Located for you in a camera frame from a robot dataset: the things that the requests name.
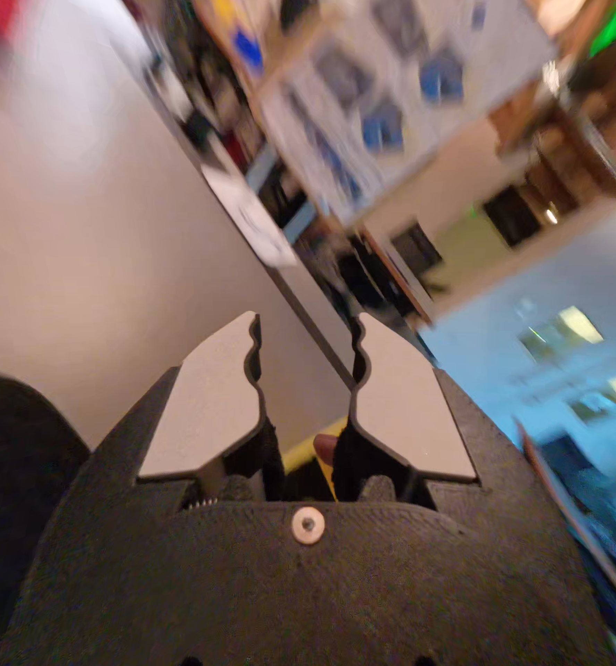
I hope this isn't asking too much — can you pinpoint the dark printed shirt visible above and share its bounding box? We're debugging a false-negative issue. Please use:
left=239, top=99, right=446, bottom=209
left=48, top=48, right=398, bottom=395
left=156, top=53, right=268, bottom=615
left=0, top=372, right=93, bottom=666

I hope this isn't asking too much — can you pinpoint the wooden board with instruction sheet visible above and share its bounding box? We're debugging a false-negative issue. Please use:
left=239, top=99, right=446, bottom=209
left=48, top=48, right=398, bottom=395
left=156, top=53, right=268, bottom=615
left=256, top=0, right=558, bottom=224

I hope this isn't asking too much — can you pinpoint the blue plastic bin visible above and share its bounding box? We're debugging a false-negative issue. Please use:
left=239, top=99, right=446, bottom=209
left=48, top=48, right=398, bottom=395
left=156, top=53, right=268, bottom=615
left=230, top=26, right=264, bottom=71

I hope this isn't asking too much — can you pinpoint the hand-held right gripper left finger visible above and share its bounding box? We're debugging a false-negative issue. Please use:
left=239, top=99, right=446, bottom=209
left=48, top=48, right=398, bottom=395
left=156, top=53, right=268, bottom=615
left=137, top=311, right=267, bottom=482

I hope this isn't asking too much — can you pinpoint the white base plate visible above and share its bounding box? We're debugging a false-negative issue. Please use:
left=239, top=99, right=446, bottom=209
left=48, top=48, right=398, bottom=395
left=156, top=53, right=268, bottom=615
left=201, top=156, right=298, bottom=268

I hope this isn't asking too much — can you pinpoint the person's right hand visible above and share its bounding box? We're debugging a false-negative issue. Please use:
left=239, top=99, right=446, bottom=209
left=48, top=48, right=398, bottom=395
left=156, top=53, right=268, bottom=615
left=313, top=434, right=340, bottom=467

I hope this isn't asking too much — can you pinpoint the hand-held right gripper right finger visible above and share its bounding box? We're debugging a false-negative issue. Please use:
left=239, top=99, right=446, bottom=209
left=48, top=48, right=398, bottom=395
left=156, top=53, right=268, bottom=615
left=347, top=312, right=478, bottom=482

